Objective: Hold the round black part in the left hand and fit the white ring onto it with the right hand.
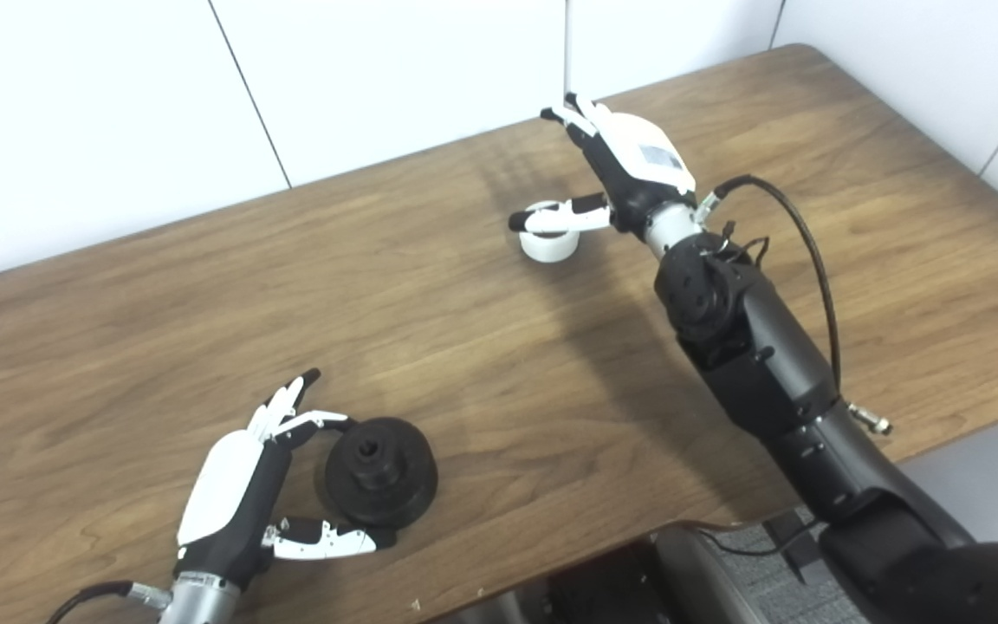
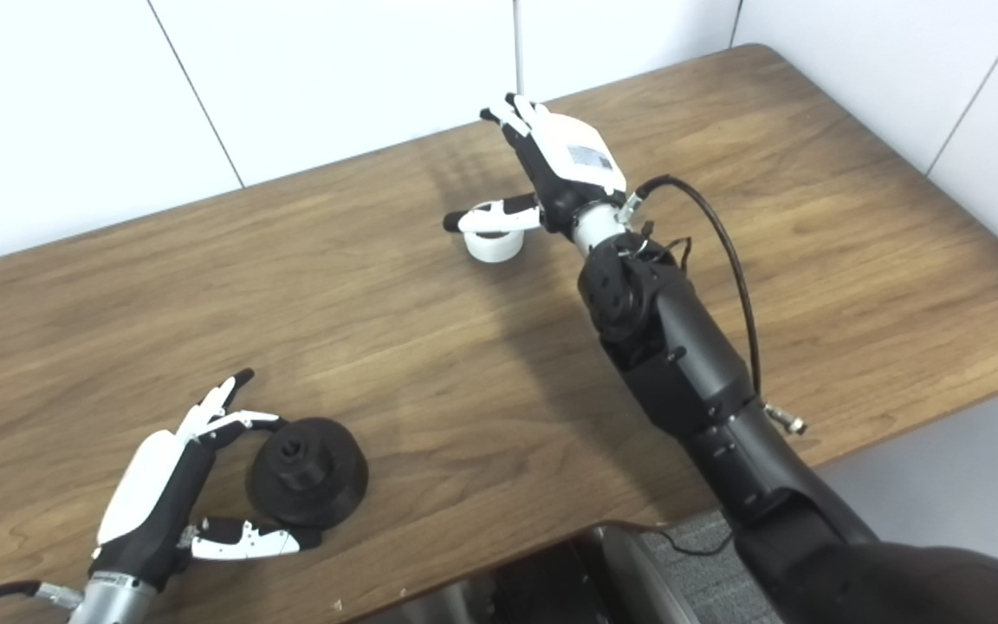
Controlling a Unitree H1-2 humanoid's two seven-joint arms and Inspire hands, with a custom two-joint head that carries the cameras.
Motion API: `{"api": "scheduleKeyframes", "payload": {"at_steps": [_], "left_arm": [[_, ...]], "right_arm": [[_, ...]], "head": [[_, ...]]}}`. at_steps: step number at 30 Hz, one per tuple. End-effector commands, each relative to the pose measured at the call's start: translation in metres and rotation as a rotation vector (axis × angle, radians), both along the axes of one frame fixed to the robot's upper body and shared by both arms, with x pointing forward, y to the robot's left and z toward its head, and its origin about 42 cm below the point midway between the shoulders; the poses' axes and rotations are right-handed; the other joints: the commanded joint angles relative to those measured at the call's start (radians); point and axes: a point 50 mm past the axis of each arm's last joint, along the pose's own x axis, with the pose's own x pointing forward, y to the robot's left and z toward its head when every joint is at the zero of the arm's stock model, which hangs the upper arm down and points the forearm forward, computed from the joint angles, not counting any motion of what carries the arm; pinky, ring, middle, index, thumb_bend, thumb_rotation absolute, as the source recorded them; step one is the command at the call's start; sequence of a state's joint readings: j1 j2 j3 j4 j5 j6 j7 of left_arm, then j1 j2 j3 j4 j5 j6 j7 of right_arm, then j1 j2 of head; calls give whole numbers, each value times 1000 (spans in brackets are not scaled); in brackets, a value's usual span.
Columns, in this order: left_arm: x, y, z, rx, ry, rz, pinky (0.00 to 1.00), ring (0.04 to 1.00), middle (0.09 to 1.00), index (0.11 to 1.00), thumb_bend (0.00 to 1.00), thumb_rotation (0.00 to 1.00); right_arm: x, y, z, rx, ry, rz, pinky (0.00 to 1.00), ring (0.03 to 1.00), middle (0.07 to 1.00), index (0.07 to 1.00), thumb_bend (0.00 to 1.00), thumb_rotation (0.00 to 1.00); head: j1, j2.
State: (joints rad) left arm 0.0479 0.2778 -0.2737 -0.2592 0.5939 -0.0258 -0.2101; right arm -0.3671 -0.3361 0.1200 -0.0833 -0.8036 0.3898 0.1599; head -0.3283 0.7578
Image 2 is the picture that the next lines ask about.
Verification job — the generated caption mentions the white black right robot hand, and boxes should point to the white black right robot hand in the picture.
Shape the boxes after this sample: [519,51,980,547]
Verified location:
[443,93,630,237]

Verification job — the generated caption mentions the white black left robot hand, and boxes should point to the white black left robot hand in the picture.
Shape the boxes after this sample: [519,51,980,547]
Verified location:
[87,368,324,595]

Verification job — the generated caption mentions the white plastic ring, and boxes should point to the white plastic ring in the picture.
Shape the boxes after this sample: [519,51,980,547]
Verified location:
[463,227,526,263]

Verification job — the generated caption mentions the round black plastic part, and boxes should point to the round black plastic part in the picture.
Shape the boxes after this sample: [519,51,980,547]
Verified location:
[246,417,370,530]

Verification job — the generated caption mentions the black robot torso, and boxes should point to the black robot torso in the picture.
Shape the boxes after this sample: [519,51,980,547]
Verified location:
[395,524,725,624]

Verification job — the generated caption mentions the thin right arm wires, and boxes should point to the thin right arm wires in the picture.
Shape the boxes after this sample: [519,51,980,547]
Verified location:
[629,221,695,270]

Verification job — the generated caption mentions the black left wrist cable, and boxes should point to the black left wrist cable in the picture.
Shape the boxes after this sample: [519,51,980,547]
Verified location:
[0,581,84,624]

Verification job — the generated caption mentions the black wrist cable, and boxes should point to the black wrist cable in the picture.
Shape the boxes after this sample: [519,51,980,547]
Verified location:
[629,175,807,434]
[0,581,84,624]

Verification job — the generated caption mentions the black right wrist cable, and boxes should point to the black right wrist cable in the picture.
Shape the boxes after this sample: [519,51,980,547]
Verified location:
[629,175,807,434]

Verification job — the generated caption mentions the thin black floor cable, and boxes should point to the thin black floor cable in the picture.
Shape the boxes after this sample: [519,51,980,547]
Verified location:
[646,529,736,557]

